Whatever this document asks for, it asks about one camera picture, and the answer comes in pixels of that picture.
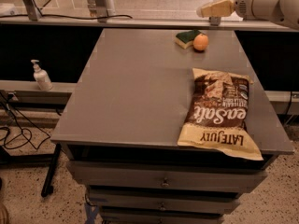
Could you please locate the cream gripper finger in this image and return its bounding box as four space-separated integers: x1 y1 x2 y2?
196 0 235 18

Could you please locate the orange fruit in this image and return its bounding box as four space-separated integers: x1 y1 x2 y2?
193 34 209 51

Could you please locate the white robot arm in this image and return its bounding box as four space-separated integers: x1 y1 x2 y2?
196 0 299 30

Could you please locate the green yellow sponge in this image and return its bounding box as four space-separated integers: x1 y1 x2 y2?
175 30 201 49

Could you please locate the Late July chips bag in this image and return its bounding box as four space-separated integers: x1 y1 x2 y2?
178 68 263 161

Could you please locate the grey drawer cabinet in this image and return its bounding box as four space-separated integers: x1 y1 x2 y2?
52 29 293 218

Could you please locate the white pump bottle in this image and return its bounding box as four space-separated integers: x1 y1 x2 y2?
31 60 52 91

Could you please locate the top grey drawer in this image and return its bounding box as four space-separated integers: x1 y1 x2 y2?
66 161 267 193

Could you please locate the grey drawer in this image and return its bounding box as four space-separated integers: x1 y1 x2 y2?
100 210 223 224
89 189 239 214
66 161 267 193

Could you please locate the middle grey drawer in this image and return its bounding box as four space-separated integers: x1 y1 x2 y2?
89 189 239 214

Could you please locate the grey side shelf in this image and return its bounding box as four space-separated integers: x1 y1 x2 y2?
0 80 76 105

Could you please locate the bottom grey drawer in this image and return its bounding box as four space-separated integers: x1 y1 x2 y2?
100 210 223 224

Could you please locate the black table leg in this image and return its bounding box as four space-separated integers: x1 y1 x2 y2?
41 144 62 198

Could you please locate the grey metal rail frame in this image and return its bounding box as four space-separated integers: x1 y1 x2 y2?
0 0 299 33

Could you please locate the black cable on rail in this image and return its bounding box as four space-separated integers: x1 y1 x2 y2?
0 0 134 21

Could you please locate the black floor cable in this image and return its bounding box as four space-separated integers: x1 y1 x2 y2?
0 91 64 151

